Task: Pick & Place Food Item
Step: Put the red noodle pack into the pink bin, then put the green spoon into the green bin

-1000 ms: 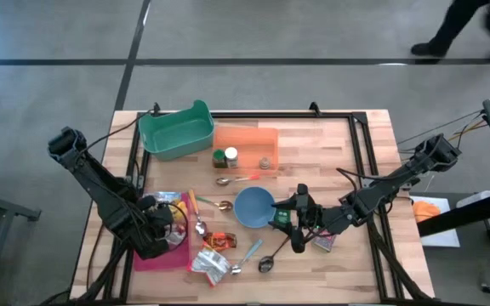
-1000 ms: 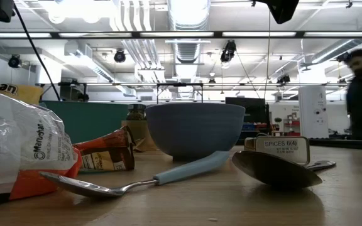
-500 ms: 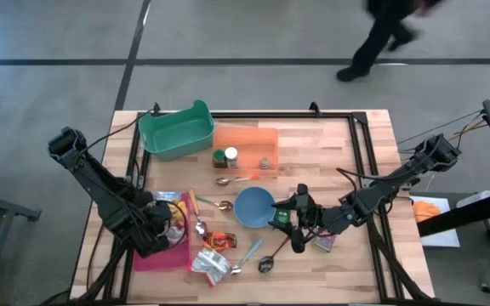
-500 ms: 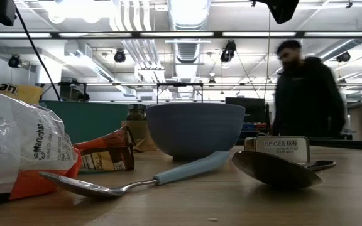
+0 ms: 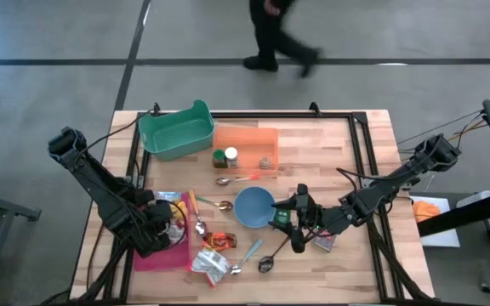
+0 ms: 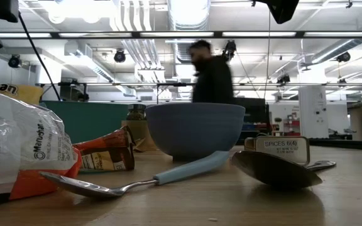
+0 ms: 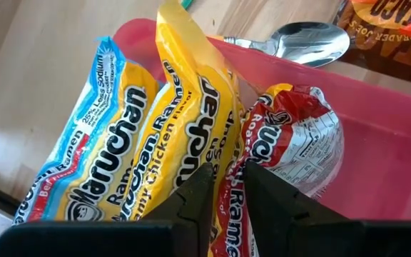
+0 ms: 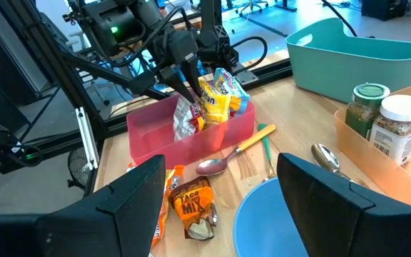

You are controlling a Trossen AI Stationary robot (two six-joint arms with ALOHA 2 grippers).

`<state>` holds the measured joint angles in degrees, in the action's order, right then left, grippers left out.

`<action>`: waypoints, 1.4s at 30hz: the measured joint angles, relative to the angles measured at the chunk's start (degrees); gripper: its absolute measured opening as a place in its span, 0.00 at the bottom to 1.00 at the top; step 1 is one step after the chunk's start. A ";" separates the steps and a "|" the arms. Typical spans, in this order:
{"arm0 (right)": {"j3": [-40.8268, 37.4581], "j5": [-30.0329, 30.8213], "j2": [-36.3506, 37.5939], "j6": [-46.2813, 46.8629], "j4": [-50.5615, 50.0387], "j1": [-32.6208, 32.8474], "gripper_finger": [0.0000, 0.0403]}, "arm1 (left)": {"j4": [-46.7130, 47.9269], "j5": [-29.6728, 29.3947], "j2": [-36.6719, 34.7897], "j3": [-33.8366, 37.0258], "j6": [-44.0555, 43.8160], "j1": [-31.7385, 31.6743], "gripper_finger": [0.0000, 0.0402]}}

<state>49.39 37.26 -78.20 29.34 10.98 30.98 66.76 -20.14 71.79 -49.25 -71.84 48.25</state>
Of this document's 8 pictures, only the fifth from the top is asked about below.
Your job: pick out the small green spice tin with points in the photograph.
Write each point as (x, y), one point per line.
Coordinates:
(283, 217)

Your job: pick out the white board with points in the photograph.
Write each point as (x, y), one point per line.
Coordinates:
(440, 234)

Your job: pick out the white lid spice jar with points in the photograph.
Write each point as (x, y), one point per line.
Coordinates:
(231, 156)

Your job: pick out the black aluminium table frame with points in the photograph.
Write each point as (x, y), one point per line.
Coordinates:
(292, 115)

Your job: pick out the small brown spice jar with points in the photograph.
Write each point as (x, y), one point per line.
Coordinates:
(264, 163)

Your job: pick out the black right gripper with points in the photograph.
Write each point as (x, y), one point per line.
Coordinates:
(319, 221)

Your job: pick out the green label spice jar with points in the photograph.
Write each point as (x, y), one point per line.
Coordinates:
(219, 158)

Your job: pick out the orange plastic tray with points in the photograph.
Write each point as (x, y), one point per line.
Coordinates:
(249, 144)

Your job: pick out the blue bowl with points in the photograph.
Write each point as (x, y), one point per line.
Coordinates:
(251, 208)

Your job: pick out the dark metal spoon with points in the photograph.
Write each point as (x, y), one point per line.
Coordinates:
(266, 264)

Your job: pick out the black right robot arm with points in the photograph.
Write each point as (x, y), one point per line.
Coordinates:
(381, 191)

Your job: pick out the person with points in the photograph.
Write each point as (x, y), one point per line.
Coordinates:
(270, 34)

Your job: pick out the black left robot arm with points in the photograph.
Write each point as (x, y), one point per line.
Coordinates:
(96, 183)

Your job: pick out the brown orange snack packet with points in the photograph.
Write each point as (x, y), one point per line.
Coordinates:
(219, 241)

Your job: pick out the blue ramen noodle packet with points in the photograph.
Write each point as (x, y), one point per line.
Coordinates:
(168, 196)

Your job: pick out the white plastic bin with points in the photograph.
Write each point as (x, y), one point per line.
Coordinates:
(474, 197)

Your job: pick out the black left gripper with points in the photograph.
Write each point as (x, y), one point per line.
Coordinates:
(155, 229)

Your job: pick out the green plastic storage bin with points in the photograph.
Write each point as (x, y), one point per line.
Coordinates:
(177, 134)

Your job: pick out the pink plastic tray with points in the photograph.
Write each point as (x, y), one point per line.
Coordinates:
(177, 259)

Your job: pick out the white orange ramen packet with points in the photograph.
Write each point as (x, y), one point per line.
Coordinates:
(211, 265)

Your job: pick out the orange cloth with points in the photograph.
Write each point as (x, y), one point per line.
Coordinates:
(425, 211)

